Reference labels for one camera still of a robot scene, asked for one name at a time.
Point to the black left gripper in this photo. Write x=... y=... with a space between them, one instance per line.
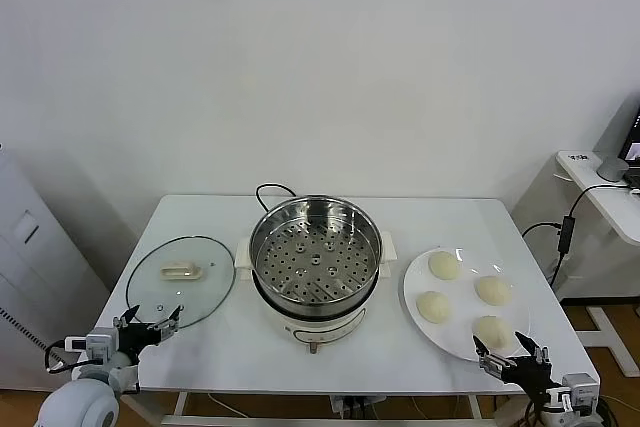
x=135 y=339

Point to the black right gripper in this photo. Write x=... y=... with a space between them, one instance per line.
x=532 y=374

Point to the white steamed baozi bun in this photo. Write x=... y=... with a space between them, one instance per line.
x=494 y=290
x=444 y=265
x=492 y=332
x=433 y=306

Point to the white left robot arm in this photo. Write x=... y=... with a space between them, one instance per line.
x=80 y=404

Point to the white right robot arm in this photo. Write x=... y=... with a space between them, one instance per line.
x=565 y=417

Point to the stainless steel steamer basket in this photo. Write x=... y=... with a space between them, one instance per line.
x=310 y=272

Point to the large white round plate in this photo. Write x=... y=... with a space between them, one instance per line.
x=462 y=297

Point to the light grey cabinet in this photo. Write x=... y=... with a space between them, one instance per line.
x=30 y=257

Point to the white side table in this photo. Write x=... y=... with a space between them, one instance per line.
x=600 y=207

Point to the cream white electric cooker base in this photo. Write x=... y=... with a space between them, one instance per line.
x=320 y=327

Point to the white power strip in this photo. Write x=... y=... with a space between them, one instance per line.
x=340 y=403

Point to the small grey cylinder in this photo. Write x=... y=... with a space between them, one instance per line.
x=612 y=169

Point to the laptop with dark screen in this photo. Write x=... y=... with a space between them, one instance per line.
x=631 y=137

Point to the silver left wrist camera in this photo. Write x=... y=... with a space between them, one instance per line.
x=100 y=344

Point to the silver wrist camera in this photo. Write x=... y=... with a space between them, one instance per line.
x=100 y=344
x=577 y=392

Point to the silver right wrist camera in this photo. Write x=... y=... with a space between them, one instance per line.
x=577 y=392

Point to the white table frame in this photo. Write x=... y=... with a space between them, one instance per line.
x=250 y=421

